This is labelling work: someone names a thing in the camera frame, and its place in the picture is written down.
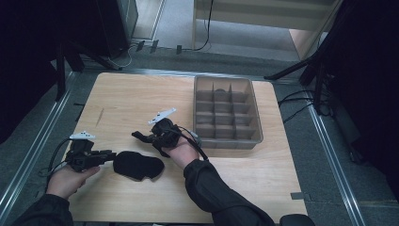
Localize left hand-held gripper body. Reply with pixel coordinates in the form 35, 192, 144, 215
64, 131, 98, 172

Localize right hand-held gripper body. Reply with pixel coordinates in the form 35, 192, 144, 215
148, 107, 183, 149

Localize black sock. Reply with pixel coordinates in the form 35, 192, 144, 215
112, 151, 166, 182

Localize grey divided storage box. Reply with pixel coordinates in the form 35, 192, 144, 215
192, 74, 264, 151

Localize person's right hand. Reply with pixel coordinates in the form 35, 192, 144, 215
162, 136, 200, 170

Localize person's left hand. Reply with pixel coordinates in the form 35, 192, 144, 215
46, 165, 102, 201

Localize black metal stand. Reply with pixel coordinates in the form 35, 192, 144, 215
263, 0, 335, 116
56, 40, 124, 102

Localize dark cabinet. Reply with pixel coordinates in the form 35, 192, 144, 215
93, 0, 139, 59

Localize grey tape strip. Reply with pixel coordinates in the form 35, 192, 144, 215
290, 191, 312, 202

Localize light wooden shelf unit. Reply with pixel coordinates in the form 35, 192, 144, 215
191, 0, 343, 61

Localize black rounded object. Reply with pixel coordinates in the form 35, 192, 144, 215
279, 214, 316, 226

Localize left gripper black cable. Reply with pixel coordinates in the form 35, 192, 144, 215
44, 137, 74, 193

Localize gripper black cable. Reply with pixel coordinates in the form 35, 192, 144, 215
44, 137, 74, 193
171, 124, 210, 162

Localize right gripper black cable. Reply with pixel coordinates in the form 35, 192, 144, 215
171, 124, 210, 162

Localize metal floor rail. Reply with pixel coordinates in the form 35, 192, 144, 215
0, 71, 75, 216
304, 93, 367, 226

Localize white floor cable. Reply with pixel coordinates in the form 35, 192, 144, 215
107, 44, 136, 69

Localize black hanging cable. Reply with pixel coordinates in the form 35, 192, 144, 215
183, 0, 215, 52

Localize black floor cables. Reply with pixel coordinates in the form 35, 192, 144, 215
277, 89, 334, 124

